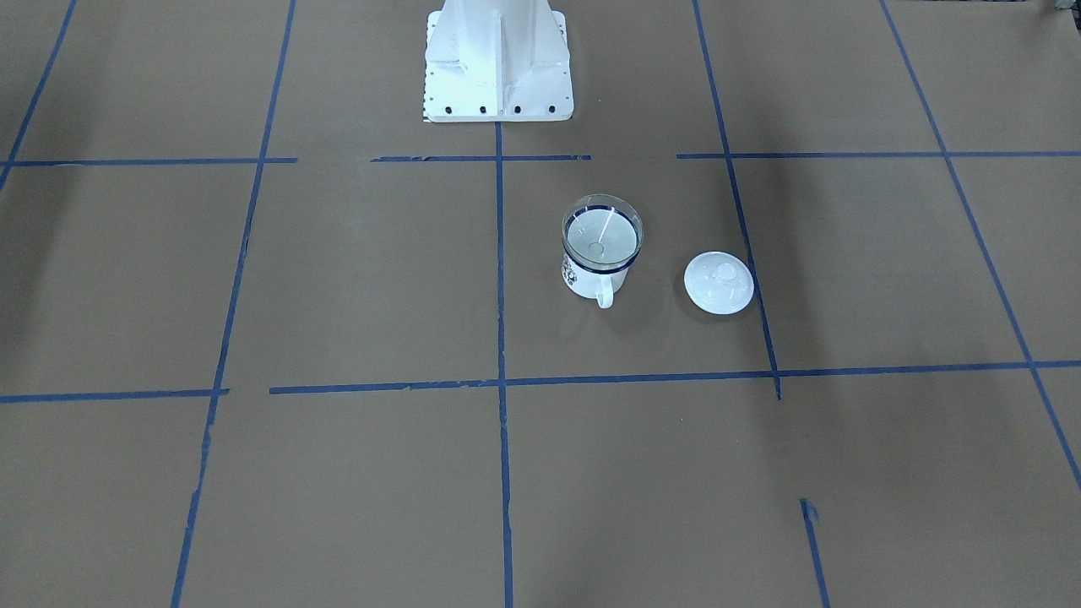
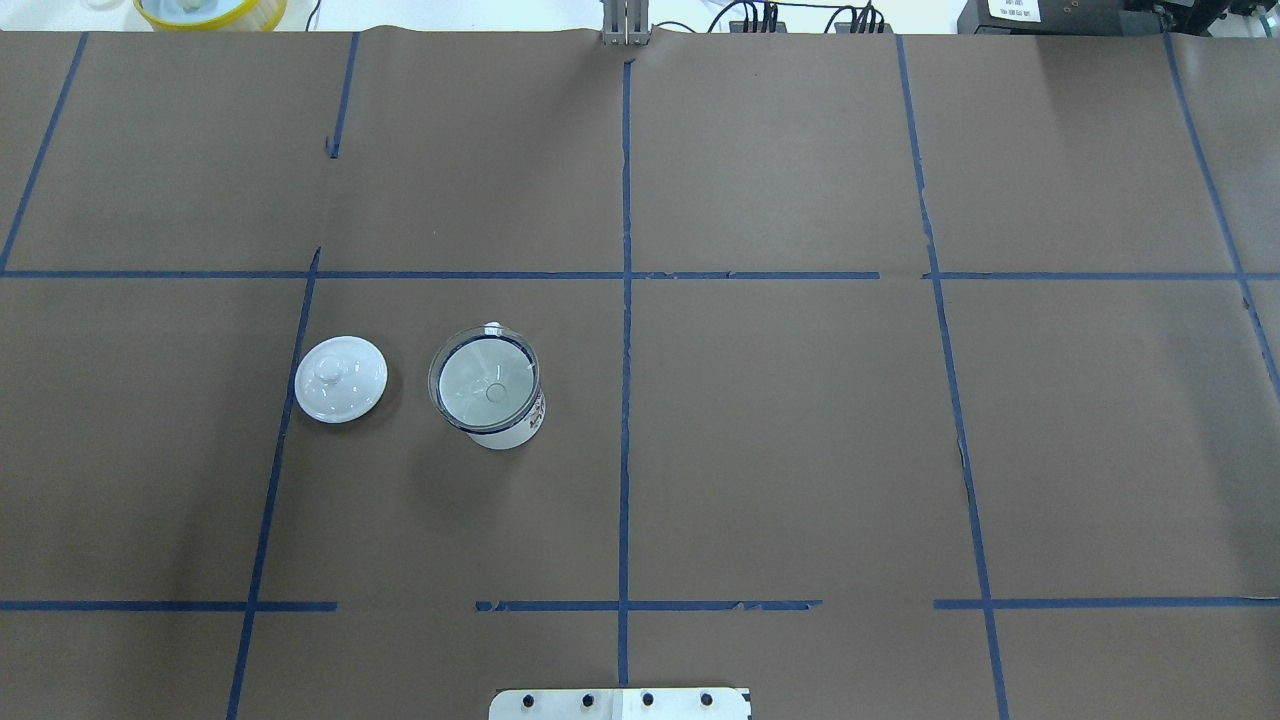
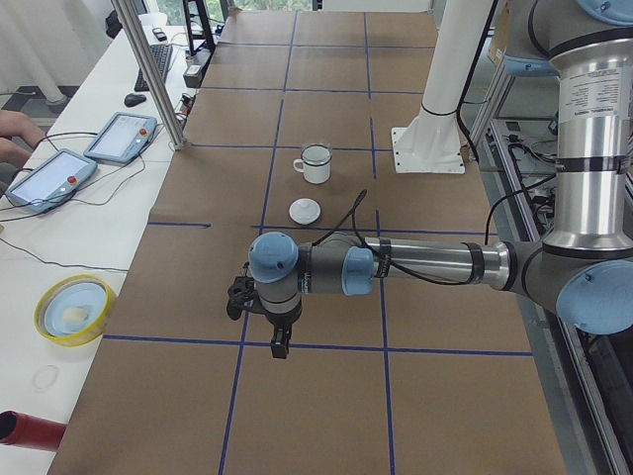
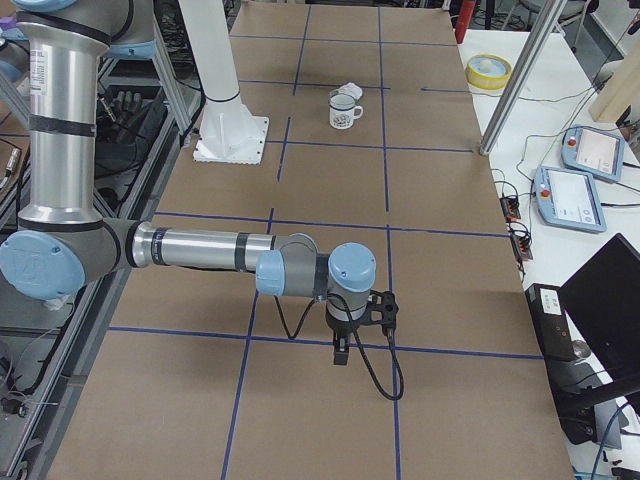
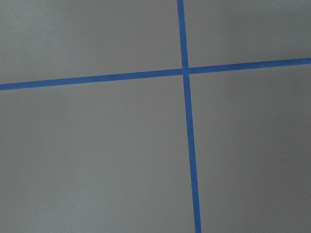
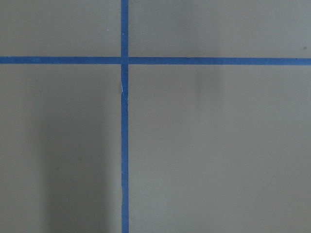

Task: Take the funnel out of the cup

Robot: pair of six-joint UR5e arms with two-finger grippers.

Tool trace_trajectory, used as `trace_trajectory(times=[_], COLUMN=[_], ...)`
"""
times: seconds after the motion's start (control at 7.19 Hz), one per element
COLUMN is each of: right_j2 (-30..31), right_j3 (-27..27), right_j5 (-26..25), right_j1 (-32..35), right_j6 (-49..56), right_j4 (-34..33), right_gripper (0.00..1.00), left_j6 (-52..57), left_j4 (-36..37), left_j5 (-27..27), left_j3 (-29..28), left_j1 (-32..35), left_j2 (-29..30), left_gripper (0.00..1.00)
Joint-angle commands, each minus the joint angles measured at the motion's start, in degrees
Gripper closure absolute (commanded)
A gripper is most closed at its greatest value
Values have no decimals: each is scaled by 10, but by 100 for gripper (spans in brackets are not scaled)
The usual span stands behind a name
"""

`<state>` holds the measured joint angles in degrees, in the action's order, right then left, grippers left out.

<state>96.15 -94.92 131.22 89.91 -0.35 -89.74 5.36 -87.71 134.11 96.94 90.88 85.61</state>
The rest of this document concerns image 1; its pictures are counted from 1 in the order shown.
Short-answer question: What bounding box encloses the clear plastic funnel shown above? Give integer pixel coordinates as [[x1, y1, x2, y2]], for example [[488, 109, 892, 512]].
[[561, 193, 644, 274]]

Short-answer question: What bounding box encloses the white enamel mug blue rim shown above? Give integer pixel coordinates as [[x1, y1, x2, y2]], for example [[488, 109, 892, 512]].
[[561, 193, 645, 309]]

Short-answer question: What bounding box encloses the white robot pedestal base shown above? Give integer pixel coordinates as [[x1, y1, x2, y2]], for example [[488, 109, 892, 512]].
[[422, 1, 574, 123]]

